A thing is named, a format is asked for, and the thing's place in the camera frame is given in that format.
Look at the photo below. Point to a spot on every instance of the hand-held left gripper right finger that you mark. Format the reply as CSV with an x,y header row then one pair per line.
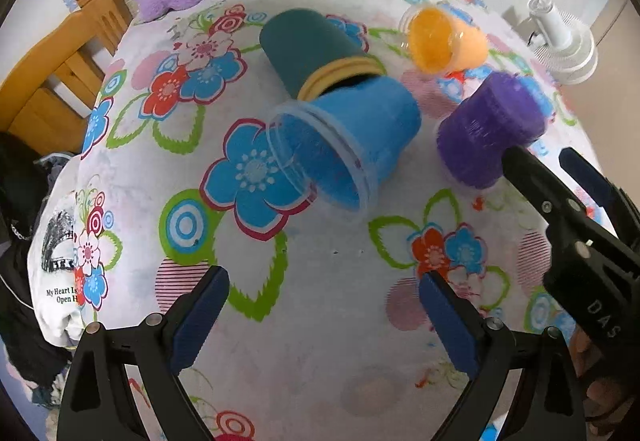
x,y
449,323

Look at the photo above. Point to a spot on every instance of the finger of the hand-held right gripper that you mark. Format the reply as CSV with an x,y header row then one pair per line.
x,y
585,173
537,186

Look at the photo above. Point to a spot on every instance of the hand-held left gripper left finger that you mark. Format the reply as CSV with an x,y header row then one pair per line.
x,y
199,321

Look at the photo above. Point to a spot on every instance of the purple plastic cup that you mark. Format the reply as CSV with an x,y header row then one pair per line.
x,y
485,126

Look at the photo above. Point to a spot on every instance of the orange plastic cup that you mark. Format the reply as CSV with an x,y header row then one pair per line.
x,y
465,48

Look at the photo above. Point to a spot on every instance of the blue plastic cup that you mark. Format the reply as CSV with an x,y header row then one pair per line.
x,y
370,121

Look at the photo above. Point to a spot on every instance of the dark teal cup yellow rim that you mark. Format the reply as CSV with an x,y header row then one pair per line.
x,y
305,46

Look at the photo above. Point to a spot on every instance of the person's right hand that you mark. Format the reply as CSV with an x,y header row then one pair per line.
x,y
606,393

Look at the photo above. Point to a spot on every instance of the floral tablecloth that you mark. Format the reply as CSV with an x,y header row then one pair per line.
x,y
310,301

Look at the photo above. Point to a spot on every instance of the small white fan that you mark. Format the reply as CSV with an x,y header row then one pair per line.
x,y
565,46

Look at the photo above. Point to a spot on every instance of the white printed shirt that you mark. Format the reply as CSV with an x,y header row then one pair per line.
x,y
57,271

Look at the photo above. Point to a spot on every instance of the dark clothing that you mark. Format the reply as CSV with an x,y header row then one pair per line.
x,y
20,231

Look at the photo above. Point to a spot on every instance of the wooden chair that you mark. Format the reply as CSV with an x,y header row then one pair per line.
x,y
60,66

